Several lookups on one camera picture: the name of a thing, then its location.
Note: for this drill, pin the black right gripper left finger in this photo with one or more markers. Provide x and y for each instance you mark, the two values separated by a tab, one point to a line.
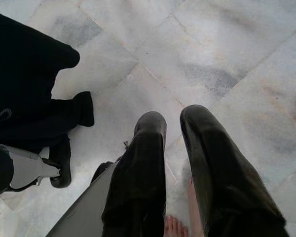
138	185

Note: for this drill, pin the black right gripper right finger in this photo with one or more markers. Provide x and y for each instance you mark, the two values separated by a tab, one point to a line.
224	185

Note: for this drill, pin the black t-shirt grey print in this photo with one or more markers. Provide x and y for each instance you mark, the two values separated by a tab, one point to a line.
22	74

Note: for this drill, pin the person's bare foot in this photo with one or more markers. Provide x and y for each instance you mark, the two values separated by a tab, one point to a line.
193	202
175	228

